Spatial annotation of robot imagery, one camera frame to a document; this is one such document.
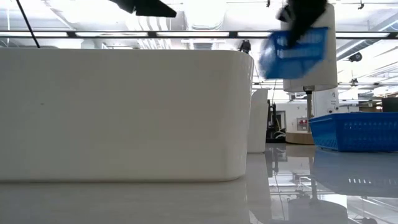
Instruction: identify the black overhead frame bar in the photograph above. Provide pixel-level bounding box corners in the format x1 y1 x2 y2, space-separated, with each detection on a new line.
0 30 398 39

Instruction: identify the dark box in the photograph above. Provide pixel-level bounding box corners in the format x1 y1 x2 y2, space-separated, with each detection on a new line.
381 98 398 113

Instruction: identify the white shade table lamp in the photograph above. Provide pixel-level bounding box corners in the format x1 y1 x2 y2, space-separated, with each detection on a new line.
280 2 338 146

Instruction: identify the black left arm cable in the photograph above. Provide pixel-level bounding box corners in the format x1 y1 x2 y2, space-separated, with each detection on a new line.
15 0 41 49

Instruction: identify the blue plastic basket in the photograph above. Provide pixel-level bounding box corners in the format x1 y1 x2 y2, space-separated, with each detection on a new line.
259 27 330 80
308 112 398 153

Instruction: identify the black equipment cabinet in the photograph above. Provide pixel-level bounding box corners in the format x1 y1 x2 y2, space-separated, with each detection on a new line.
267 99 287 144

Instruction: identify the small black mounted camera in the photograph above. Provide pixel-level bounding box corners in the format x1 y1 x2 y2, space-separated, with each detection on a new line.
238 39 252 55

